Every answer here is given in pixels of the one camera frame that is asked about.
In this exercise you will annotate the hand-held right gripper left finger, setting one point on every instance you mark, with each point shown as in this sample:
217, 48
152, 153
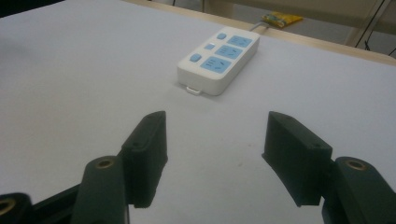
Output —
144, 155

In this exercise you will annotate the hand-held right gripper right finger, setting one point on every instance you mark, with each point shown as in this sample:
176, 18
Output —
295, 152

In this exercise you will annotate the white power strip blue sockets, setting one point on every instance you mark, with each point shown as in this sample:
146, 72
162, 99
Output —
219, 59

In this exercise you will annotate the yellow snack packet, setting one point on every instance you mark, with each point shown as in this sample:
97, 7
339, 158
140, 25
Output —
281, 18

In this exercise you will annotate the light wooden bench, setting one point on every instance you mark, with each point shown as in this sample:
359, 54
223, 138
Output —
299, 14

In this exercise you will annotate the black stand legs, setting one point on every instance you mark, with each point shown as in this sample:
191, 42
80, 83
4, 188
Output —
373, 23

